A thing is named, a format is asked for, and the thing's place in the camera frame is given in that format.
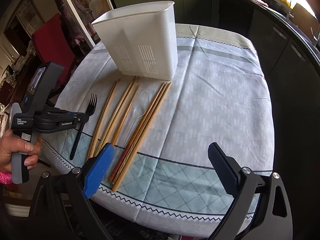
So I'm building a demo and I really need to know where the black plastic fork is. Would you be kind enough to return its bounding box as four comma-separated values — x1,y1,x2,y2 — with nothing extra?
69,94,98,160

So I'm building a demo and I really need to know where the ridged chopstick group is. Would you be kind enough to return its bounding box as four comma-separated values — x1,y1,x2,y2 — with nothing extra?
109,82,168,184

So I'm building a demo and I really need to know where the clear plastic spoon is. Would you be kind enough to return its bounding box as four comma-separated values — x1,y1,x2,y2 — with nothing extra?
123,91,150,148

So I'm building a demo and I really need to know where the ridged wooden chopstick red end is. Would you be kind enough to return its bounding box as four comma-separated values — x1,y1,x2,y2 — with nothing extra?
111,85,140,154

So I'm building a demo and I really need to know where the person's left hand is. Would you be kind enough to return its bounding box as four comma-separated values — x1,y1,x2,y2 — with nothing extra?
0,129,42,173

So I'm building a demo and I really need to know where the patterned grey tablecloth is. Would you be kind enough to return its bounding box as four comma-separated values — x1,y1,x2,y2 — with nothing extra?
42,24,274,238

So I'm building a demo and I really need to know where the pink sleeve cuff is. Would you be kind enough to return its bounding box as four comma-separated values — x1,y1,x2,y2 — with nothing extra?
0,172,12,185

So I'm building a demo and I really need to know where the red chair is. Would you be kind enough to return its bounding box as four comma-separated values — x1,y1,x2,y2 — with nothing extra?
31,13,75,90

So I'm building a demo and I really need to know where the glass sliding door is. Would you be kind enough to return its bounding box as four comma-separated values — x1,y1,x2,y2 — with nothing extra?
62,0,113,48

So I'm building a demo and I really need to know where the white plastic utensil holder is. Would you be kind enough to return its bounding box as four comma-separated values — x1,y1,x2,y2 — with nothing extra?
92,1,178,81

